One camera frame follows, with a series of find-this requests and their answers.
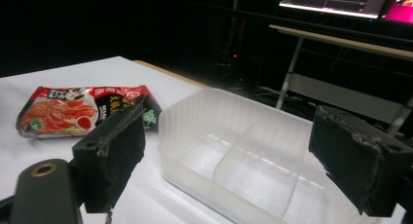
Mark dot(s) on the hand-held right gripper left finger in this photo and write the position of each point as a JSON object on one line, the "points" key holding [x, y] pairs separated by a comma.
{"points": [[110, 152]]}

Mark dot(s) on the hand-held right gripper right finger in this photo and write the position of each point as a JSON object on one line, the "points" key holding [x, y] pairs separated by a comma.
{"points": [[360, 159]]}

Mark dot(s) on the red snack packet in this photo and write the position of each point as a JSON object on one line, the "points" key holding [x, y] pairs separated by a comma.
{"points": [[61, 112]]}

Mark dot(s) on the clear plastic divided container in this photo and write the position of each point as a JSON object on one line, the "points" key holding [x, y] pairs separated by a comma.
{"points": [[246, 162]]}

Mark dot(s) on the white metal-legged table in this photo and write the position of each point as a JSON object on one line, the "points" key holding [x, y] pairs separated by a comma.
{"points": [[341, 87]]}

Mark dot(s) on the pink-lit monitor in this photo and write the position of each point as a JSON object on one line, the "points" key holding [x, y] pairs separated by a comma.
{"points": [[401, 6]]}

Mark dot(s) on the computer monitor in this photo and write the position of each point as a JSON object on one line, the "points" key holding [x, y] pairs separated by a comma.
{"points": [[334, 1]]}

